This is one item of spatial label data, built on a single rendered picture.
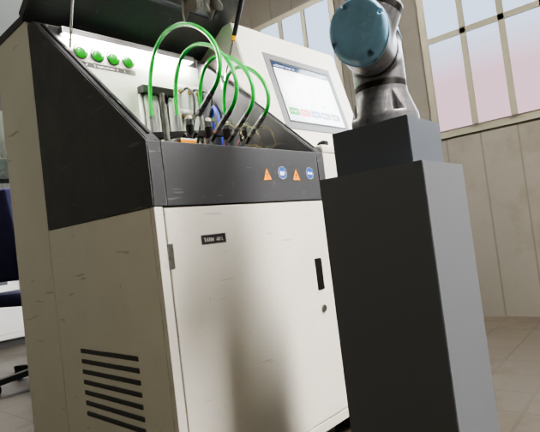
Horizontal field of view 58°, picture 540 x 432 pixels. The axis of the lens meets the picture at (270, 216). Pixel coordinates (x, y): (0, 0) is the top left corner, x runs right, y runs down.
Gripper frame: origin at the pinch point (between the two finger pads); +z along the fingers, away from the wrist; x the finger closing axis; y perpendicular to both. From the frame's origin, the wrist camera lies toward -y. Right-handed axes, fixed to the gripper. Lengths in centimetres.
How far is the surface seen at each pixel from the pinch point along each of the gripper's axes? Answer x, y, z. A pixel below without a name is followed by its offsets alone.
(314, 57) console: 94, -39, 38
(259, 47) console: 56, -35, 28
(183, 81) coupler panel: 25, -41, 42
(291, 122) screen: 54, -7, 47
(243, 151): 1.7, 25.7, 28.4
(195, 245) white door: -24, 42, 40
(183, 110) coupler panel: 20, -33, 49
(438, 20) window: 235, -63, 38
